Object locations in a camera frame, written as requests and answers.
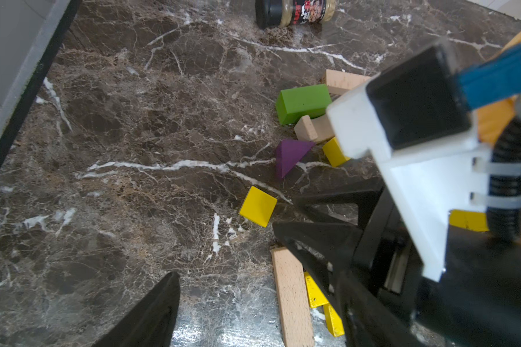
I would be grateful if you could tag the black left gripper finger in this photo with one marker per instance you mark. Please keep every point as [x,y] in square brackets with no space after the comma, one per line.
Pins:
[151,322]

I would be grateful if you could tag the natural wood arch block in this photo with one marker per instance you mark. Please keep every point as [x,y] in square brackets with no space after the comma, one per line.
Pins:
[315,130]

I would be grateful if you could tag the small yellow cube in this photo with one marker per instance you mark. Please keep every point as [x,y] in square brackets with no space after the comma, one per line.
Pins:
[258,207]

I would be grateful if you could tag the natural wood long block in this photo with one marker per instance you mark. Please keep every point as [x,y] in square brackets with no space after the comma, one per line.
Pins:
[294,311]

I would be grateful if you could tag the yellow plastic bowl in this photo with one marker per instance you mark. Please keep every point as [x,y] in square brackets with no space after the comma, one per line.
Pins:
[493,118]

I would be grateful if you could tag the natural wood flat block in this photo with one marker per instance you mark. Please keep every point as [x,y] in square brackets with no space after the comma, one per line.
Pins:
[339,83]

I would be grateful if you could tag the dark spice bottle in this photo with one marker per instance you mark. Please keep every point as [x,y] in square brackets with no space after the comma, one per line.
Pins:
[283,13]

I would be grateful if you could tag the long yellow block pair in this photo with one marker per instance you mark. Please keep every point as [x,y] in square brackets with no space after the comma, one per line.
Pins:
[317,299]

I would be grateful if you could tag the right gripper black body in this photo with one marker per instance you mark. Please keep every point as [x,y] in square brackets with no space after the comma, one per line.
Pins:
[477,302]

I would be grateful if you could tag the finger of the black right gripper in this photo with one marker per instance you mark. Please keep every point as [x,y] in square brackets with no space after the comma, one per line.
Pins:
[325,199]
[327,251]

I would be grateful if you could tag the green block arch top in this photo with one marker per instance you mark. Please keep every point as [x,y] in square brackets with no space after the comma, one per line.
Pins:
[292,104]

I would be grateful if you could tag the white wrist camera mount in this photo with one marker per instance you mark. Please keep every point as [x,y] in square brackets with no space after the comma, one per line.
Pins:
[418,121]

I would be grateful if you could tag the purple triangle block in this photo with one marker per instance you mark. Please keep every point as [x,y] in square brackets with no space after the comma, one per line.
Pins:
[288,153]

